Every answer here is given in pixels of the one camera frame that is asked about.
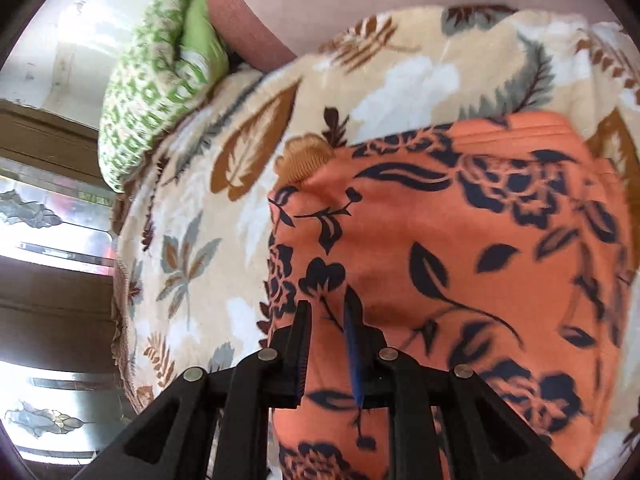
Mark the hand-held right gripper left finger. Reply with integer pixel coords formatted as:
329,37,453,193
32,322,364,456
72,300,313,480

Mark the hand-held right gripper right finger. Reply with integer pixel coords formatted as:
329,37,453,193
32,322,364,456
342,285,576,480

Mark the orange floral garment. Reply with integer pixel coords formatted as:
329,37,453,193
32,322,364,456
260,112,636,480

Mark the beige leaf-print blanket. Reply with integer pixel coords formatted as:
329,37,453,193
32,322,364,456
112,5,640,480

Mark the etched glass pane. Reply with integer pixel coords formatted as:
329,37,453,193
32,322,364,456
0,157,118,267
0,360,132,461

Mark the green patterned pillow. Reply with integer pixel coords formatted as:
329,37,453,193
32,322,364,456
98,0,231,193

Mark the wooden window frame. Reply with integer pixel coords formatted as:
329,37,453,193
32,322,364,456
0,99,123,463

